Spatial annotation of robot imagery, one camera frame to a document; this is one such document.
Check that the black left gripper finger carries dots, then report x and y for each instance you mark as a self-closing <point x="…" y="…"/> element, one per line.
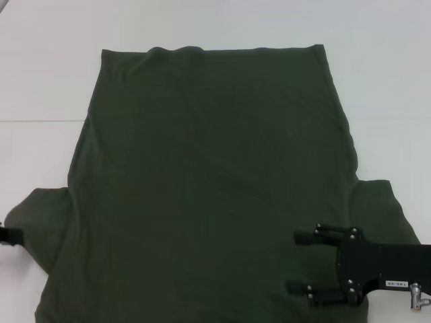
<point x="11" y="236"/>

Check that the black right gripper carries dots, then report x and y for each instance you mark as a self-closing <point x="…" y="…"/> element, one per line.
<point x="394" y="266"/>

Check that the dark green shirt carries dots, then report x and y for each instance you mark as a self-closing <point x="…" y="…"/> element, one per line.
<point x="215" y="134"/>

